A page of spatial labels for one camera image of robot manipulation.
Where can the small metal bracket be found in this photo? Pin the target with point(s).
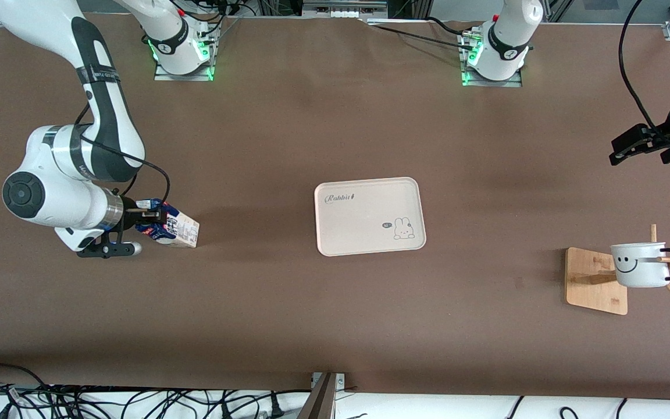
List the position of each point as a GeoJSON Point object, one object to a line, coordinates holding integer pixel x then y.
{"type": "Point", "coordinates": [341, 381]}

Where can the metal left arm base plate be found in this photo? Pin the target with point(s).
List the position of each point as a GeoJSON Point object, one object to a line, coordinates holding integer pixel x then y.
{"type": "Point", "coordinates": [515, 82]}

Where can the blue white milk carton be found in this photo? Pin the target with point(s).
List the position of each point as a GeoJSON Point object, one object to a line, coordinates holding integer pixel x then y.
{"type": "Point", "coordinates": [184, 233]}

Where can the cream rabbit print tray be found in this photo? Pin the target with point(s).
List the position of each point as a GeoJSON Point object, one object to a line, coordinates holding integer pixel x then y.
{"type": "Point", "coordinates": [364, 221]}

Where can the wooden mug stand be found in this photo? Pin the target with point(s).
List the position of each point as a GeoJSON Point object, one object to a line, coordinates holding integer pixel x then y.
{"type": "Point", "coordinates": [594, 291]}

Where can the white smiley face cup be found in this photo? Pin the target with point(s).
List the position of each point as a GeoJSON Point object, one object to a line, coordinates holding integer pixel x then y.
{"type": "Point", "coordinates": [640, 273]}

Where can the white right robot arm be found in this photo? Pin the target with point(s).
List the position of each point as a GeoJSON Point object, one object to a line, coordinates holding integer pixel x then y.
{"type": "Point", "coordinates": [50, 198]}

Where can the grey power strip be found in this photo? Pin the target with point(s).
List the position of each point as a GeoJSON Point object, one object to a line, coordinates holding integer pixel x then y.
{"type": "Point", "coordinates": [344, 10]}

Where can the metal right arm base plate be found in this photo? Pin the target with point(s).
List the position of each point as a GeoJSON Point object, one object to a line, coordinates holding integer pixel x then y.
{"type": "Point", "coordinates": [163, 75]}

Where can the aluminium profile bar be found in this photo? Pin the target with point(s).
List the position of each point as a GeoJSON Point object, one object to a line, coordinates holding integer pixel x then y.
{"type": "Point", "coordinates": [320, 401]}

